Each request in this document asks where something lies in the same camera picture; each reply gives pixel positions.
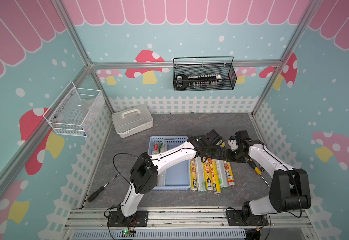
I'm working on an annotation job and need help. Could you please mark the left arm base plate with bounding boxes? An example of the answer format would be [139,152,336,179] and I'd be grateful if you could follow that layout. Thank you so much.
[106,211,149,228]

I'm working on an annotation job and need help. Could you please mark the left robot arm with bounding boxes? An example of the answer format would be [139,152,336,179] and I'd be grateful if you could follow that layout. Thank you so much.
[117,130,228,218]

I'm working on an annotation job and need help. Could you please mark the white wire mesh basket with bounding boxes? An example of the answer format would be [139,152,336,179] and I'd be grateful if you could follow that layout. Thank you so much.
[43,82,105,137]

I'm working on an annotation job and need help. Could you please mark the white plastic storage box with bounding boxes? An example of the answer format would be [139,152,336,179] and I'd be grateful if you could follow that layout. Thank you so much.
[112,105,153,139]

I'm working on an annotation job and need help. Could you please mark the black wire mesh basket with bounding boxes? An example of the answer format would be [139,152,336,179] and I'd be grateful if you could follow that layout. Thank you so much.
[173,57,237,92]

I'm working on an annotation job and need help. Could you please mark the small green circuit board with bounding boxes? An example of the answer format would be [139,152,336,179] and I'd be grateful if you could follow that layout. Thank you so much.
[121,230,136,238]

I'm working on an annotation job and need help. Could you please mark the yellow red wrap roll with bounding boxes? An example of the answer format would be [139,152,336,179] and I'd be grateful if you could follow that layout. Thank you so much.
[190,159,197,191]

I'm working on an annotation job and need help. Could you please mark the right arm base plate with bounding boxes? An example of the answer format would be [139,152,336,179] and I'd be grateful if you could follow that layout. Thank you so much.
[225,207,269,228]

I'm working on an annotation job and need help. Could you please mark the black socket bit holder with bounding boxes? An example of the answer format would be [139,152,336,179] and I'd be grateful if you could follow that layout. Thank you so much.
[173,74,222,91]

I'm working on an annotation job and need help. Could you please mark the black orange screwdriver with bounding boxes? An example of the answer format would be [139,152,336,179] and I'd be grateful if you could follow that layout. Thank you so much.
[86,174,119,203]

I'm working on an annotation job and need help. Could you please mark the yellow black screwdriver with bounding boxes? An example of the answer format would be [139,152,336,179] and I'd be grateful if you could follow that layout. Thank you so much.
[248,159,270,186]

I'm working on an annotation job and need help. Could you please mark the light blue plastic basket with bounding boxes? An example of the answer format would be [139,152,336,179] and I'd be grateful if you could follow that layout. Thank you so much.
[148,136,191,191]

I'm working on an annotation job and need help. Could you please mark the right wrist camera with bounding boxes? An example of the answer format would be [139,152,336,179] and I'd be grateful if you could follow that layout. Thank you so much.
[228,137,238,152]

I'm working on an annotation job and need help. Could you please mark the clear green wrap roll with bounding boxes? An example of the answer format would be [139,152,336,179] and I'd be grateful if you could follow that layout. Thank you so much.
[195,157,206,193]

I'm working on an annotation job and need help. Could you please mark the yellow blue-label wrap roll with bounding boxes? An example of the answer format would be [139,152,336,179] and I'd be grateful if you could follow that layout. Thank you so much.
[208,159,221,195]

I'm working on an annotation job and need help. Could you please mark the grey slotted cable duct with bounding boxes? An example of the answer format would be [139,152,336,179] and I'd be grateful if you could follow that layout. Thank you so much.
[72,229,247,240]

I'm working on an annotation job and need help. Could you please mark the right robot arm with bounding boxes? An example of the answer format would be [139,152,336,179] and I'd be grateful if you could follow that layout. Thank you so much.
[226,131,312,220]

